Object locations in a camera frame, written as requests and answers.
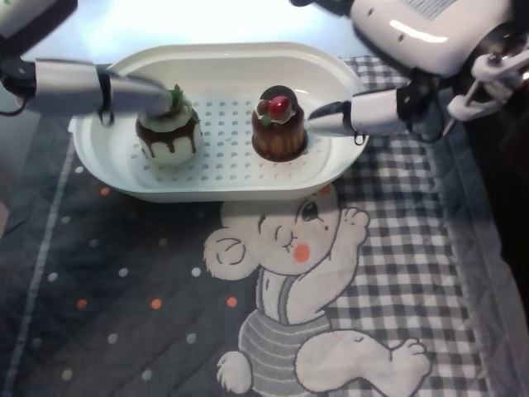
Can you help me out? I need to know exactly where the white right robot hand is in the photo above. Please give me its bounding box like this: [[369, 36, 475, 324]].
[[0, 0, 177, 127]]

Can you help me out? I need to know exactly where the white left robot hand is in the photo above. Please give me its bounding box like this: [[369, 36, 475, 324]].
[[288, 0, 514, 144]]

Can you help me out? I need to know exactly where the white cake with chocolate drip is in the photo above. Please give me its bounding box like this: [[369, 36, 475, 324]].
[[135, 84, 203, 169]]

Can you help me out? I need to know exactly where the cupcake with red cherry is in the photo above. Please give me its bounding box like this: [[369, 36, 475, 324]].
[[250, 85, 309, 162]]

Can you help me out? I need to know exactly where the white oval plastic basin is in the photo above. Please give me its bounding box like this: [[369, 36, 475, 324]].
[[68, 40, 370, 204]]

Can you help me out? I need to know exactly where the grey quilt with printed bear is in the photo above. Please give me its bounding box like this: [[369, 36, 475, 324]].
[[0, 55, 529, 397]]

